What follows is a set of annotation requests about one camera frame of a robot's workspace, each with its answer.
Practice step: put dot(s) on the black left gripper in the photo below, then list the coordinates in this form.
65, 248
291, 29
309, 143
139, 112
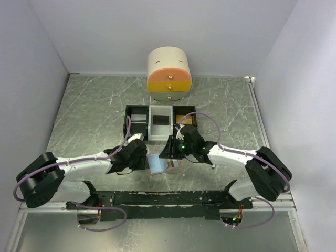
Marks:
143, 164

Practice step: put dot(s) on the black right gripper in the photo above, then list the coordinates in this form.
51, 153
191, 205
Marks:
169, 151

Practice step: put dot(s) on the orange leather card holder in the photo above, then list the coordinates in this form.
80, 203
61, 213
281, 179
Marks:
157, 165

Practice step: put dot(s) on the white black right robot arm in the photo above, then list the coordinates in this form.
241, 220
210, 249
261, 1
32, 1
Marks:
267, 177

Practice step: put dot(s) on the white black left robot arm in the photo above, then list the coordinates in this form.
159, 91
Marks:
53, 179

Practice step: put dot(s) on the black card in tray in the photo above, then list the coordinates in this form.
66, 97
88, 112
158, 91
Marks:
161, 120

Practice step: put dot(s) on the gold card in tray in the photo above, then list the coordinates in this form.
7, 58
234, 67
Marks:
185, 119

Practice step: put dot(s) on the white card in tray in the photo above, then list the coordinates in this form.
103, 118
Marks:
138, 118

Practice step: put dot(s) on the three-compartment black white tray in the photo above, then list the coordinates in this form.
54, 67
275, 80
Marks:
153, 132

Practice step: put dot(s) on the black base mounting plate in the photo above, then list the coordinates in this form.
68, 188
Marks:
168, 204

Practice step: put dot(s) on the round cream drawer cabinet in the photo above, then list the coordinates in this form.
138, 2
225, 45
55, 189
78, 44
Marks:
169, 77

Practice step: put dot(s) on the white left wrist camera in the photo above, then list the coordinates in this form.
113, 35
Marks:
137, 136

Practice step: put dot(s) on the aluminium rail front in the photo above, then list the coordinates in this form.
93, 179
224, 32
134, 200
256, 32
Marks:
284, 203

